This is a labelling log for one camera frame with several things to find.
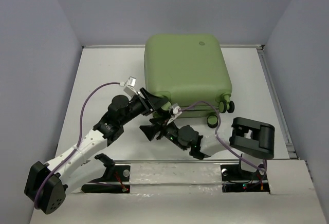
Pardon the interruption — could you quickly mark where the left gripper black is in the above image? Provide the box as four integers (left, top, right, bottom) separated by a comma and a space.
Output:
119, 87, 168, 126

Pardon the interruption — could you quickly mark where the green suitcase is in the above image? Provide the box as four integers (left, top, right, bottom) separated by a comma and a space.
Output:
144, 33, 235, 118

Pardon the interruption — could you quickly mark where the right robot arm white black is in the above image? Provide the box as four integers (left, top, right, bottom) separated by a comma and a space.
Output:
139, 117, 275, 179

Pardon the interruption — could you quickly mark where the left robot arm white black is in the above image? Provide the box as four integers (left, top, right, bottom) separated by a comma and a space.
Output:
24, 88, 168, 214

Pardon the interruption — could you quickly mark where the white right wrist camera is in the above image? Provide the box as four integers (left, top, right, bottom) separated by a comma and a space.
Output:
167, 103, 182, 125

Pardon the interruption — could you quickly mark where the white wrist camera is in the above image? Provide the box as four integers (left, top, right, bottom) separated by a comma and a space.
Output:
167, 103, 182, 125
119, 77, 138, 97

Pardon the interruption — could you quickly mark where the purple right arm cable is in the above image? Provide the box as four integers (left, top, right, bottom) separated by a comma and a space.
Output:
177, 100, 268, 183

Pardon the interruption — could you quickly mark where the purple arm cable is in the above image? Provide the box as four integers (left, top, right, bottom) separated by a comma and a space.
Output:
33, 81, 126, 211
177, 100, 268, 183

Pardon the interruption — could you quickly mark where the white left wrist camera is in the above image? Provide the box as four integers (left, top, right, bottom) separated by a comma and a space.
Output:
119, 77, 138, 97

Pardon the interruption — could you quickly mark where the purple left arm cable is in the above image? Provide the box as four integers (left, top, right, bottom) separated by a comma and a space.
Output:
33, 81, 126, 211

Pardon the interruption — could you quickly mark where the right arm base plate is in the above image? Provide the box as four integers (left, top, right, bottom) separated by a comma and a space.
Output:
221, 164, 270, 193

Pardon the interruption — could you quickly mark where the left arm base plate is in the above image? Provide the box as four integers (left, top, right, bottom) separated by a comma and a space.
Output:
81, 165, 131, 194

